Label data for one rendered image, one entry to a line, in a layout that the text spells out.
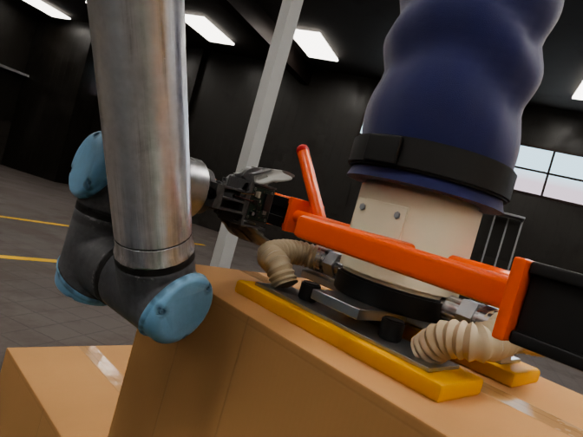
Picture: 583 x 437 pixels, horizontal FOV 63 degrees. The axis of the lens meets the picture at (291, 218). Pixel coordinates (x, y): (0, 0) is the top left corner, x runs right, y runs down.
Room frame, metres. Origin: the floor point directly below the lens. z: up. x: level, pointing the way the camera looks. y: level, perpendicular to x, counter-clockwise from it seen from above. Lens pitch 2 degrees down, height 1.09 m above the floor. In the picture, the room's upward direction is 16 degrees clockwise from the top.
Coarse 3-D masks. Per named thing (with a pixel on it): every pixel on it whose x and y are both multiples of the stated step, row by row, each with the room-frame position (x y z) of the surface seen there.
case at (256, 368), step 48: (144, 336) 0.75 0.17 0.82; (192, 336) 0.66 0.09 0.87; (240, 336) 0.59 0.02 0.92; (288, 336) 0.54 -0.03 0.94; (144, 384) 0.72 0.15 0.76; (192, 384) 0.64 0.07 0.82; (240, 384) 0.57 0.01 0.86; (288, 384) 0.51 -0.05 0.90; (336, 384) 0.47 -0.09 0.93; (384, 384) 0.47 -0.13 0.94; (528, 384) 0.63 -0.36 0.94; (144, 432) 0.69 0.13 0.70; (192, 432) 0.62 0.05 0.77; (240, 432) 0.55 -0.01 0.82; (288, 432) 0.50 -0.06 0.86; (336, 432) 0.46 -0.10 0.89; (384, 432) 0.42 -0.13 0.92; (432, 432) 0.39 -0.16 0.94; (480, 432) 0.41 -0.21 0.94; (528, 432) 0.44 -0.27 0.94; (576, 432) 0.48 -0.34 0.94
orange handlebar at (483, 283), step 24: (312, 216) 0.77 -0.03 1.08; (312, 240) 0.44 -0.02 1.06; (336, 240) 0.42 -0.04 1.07; (360, 240) 0.40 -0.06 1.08; (384, 240) 0.38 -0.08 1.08; (384, 264) 0.38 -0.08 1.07; (408, 264) 0.36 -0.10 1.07; (432, 264) 0.35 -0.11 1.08; (456, 264) 0.34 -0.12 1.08; (480, 264) 0.57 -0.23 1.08; (456, 288) 0.33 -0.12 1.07; (480, 288) 0.32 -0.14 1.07; (504, 288) 0.31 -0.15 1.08
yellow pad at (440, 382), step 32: (256, 288) 0.67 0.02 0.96; (288, 288) 0.71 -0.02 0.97; (320, 288) 0.65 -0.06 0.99; (288, 320) 0.61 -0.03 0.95; (320, 320) 0.58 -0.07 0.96; (352, 320) 0.61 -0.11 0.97; (384, 320) 0.55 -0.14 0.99; (352, 352) 0.53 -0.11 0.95; (384, 352) 0.51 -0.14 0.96; (416, 384) 0.47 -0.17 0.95; (448, 384) 0.46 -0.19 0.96; (480, 384) 0.51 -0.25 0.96
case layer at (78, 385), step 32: (32, 352) 1.20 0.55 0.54; (64, 352) 1.25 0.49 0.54; (96, 352) 1.31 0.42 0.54; (128, 352) 1.37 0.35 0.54; (0, 384) 1.17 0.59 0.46; (32, 384) 1.05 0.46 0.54; (64, 384) 1.09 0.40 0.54; (96, 384) 1.13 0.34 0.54; (0, 416) 1.13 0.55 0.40; (32, 416) 1.00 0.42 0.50; (64, 416) 0.96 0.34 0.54; (96, 416) 0.99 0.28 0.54
